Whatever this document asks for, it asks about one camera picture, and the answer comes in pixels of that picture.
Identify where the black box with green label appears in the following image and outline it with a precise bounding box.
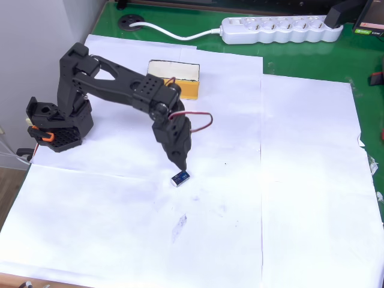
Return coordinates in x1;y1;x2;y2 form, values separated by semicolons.
352;0;384;37

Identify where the black power adapter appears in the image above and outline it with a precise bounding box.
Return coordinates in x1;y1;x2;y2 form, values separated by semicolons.
325;0;373;29

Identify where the red and black small object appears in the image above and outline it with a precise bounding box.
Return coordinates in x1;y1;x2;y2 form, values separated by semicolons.
368;71;384;87

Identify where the red gripper servo wire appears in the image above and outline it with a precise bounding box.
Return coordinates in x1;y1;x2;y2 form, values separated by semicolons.
167;111;214;134

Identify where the orange base clamp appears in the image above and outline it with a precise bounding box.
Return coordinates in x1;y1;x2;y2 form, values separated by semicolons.
31;125;56;142

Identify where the white paper table cover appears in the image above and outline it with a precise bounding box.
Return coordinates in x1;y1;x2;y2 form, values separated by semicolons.
0;34;384;288

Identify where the black table clamp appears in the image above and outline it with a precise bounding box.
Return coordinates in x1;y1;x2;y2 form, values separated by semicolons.
16;148;34;163

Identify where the white power strip cable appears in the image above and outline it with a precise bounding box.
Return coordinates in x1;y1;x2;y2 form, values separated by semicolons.
129;21;224;41

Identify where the white power strip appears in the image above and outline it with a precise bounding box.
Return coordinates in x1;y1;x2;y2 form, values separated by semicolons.
221;15;344;45

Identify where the black cable grommet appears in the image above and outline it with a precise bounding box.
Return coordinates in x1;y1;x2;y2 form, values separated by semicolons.
118;14;145;32

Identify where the yellow rectangular box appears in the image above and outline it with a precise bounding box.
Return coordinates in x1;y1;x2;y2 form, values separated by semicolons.
146;59;201;101

